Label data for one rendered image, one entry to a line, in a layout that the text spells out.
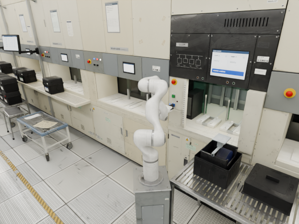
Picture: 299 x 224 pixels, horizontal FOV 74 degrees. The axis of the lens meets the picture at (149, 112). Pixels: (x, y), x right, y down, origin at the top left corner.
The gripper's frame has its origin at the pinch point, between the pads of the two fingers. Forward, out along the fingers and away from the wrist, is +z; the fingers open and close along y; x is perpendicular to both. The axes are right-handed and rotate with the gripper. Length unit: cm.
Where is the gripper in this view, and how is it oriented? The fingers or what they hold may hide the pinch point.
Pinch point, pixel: (171, 106)
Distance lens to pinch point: 207.4
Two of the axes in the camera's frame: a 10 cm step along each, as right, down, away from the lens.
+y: 7.6, 2.5, -6.0
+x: -0.1, -9.2, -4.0
